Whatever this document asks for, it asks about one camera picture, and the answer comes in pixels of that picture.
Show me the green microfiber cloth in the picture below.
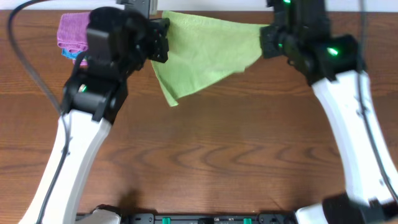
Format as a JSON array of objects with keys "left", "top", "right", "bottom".
[{"left": 152, "top": 11, "right": 262, "bottom": 107}]

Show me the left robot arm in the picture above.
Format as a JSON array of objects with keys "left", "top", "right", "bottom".
[{"left": 22, "top": 1, "right": 170, "bottom": 223}]

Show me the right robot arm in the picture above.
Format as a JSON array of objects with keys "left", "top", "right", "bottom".
[{"left": 260, "top": 0, "right": 397, "bottom": 224}]

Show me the folded purple cloth at bottom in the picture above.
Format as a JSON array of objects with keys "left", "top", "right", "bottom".
[{"left": 72, "top": 59, "right": 88, "bottom": 66}]

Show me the folded blue cloth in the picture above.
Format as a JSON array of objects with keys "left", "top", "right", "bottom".
[{"left": 62, "top": 49, "right": 81, "bottom": 60}]

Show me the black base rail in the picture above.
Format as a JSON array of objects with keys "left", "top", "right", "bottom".
[{"left": 121, "top": 213, "right": 296, "bottom": 224}]

